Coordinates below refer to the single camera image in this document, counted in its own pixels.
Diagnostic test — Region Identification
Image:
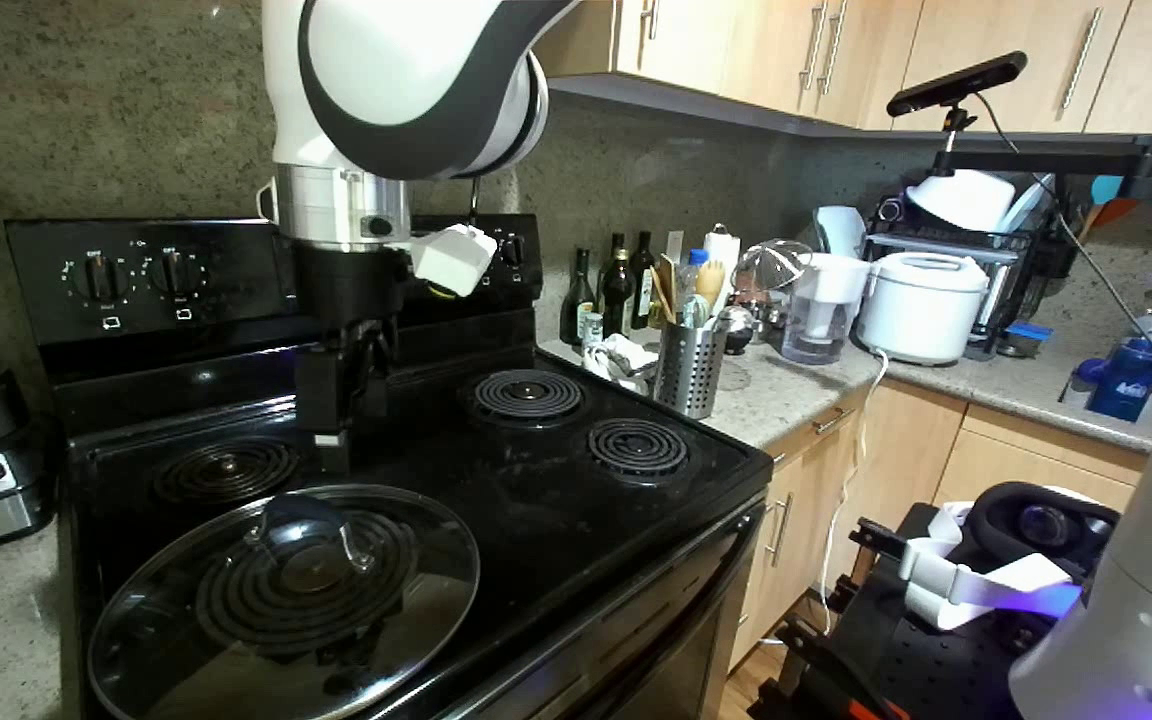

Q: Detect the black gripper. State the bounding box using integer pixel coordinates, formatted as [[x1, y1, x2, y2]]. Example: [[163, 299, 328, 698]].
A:
[[290, 240, 418, 481]]

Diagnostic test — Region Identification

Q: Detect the small coil stove burner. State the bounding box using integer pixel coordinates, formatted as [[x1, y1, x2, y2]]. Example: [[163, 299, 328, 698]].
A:
[[151, 436, 310, 514], [584, 412, 697, 486]]

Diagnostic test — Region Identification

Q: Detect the large coil stove burner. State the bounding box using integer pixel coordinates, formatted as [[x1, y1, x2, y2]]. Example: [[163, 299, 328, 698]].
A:
[[192, 514, 419, 660], [468, 366, 589, 429]]

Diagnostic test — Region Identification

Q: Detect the black stove control knob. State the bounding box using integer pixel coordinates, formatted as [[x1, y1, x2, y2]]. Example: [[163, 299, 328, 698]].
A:
[[492, 226, 537, 281], [58, 247, 140, 313], [140, 244, 217, 304]]

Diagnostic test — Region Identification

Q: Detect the black electric stove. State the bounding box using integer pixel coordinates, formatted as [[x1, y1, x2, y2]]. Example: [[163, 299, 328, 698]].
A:
[[5, 211, 778, 720]]

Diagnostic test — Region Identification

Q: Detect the white plate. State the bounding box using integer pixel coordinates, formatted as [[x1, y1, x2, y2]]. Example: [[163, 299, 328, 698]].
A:
[[905, 165, 1025, 240]]

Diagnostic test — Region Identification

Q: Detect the dark glass bottle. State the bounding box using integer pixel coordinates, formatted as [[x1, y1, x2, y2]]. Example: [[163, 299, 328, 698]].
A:
[[560, 244, 601, 353], [628, 228, 660, 332], [597, 233, 635, 337]]

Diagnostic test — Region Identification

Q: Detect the white ceramic dish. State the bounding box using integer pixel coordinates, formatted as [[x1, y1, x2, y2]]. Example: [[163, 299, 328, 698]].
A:
[[594, 332, 667, 400]]

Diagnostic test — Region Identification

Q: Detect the perforated metal utensil holder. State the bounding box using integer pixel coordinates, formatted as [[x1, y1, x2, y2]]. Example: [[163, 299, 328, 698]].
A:
[[651, 313, 736, 426]]

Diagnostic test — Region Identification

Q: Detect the wooden fork spoon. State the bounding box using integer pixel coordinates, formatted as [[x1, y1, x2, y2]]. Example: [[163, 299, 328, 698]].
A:
[[693, 256, 731, 324]]

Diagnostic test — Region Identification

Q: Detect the white bottle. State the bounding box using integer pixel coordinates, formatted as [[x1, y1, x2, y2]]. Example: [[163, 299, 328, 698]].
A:
[[702, 221, 750, 292]]

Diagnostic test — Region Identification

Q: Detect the clear glass bowl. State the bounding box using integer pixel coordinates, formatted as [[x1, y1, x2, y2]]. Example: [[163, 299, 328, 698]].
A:
[[731, 238, 815, 324]]

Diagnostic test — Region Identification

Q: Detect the clear water filter pitcher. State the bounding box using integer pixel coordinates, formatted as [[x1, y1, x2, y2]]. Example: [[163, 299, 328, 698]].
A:
[[778, 252, 872, 367]]

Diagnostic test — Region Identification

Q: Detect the light blue mug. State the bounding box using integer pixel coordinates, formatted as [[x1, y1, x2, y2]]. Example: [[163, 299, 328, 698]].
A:
[[811, 200, 872, 264]]

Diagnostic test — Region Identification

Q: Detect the light wood upper cabinet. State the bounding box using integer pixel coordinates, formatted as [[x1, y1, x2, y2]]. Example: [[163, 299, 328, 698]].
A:
[[540, 0, 1152, 141]]

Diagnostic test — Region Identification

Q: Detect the light wood base cabinet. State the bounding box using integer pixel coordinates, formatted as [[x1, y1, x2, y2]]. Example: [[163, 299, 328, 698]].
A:
[[725, 378, 1152, 678]]

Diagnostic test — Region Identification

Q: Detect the white rice cooker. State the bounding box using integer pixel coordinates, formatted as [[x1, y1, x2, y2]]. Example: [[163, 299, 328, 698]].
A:
[[852, 247, 996, 371]]

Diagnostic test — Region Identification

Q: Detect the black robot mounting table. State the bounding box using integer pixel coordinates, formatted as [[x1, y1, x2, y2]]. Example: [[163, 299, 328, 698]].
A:
[[750, 497, 1101, 720]]

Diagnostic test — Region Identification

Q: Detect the small blue container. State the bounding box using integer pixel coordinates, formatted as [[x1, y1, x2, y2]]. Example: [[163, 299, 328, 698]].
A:
[[1002, 317, 1057, 360]]

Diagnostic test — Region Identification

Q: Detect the black dish rack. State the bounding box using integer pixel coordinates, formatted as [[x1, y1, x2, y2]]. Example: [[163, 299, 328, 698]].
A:
[[859, 138, 1152, 360]]

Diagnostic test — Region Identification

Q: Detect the blue plastic jug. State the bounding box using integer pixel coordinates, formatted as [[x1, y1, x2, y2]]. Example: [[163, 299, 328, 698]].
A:
[[1070, 332, 1152, 429]]

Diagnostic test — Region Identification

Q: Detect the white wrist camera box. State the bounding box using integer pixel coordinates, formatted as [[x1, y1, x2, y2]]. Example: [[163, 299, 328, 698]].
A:
[[410, 221, 506, 299]]

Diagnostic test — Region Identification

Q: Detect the black curved oven handle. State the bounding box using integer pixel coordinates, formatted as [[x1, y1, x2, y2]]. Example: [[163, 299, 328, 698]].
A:
[[432, 492, 767, 720]]

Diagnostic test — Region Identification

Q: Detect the black camera stand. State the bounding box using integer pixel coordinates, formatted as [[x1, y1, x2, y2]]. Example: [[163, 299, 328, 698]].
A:
[[935, 102, 983, 175]]

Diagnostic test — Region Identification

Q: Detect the black stereo camera bar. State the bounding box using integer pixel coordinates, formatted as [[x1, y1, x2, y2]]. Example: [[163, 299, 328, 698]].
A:
[[883, 47, 1031, 122]]

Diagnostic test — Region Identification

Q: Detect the VR headset with white strap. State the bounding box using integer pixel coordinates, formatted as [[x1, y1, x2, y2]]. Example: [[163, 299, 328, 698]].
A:
[[891, 477, 1126, 638]]

